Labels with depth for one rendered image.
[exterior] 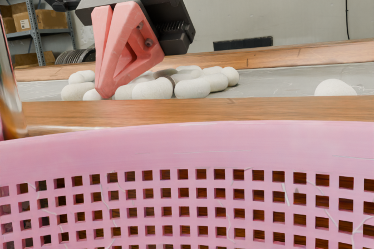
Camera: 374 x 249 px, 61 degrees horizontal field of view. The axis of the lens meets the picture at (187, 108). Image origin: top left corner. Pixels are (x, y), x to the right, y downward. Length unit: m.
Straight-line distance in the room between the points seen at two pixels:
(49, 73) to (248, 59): 0.39
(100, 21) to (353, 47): 0.31
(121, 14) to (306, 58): 0.26
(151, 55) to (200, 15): 2.22
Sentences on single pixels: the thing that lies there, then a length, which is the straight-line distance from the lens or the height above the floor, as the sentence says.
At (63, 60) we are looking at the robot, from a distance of 0.95.
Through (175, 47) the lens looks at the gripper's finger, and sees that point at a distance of 0.31.
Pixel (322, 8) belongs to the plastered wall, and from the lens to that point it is 2.34.
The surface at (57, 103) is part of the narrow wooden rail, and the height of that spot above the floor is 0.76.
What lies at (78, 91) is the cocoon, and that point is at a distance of 0.32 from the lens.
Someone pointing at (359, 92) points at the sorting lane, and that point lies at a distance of 0.26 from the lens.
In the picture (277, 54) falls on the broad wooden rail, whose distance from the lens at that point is 0.46.
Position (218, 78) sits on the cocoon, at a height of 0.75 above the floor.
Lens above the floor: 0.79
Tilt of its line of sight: 13 degrees down
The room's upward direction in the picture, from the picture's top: 6 degrees counter-clockwise
